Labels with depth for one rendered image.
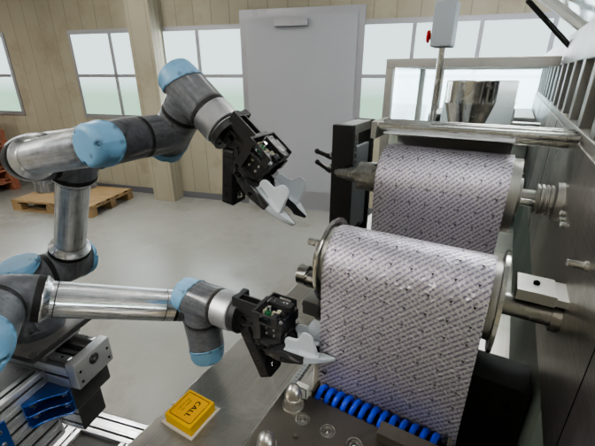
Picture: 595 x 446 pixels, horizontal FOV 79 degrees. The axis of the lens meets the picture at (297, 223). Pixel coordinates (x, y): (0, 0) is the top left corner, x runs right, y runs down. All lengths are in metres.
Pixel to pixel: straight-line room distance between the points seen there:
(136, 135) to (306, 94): 3.57
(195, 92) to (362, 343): 0.51
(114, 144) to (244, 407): 0.57
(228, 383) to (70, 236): 0.65
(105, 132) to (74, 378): 0.84
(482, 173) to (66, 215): 1.04
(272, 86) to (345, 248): 3.80
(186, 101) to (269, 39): 3.64
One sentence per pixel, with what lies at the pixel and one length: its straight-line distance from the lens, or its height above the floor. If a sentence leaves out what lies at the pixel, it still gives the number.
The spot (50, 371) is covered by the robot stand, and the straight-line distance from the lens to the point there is 1.37.
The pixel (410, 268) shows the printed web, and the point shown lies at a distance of 0.54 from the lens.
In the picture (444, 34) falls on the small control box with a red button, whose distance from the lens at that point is 1.05.
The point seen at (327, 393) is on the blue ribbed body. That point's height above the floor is 1.04.
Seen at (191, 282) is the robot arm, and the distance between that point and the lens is 0.79.
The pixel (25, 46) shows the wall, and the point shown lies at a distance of 6.39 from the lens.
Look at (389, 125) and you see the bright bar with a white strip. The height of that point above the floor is 1.45.
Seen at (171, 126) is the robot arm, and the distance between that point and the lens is 0.74.
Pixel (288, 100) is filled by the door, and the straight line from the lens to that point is 4.24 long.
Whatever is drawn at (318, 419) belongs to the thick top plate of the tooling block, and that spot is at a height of 1.03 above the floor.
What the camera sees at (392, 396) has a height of 1.07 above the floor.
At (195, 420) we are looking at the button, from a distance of 0.83.
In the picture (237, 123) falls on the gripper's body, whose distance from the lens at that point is 0.65.
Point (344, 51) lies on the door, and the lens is 4.10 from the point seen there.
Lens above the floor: 1.55
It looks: 22 degrees down
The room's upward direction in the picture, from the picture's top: straight up
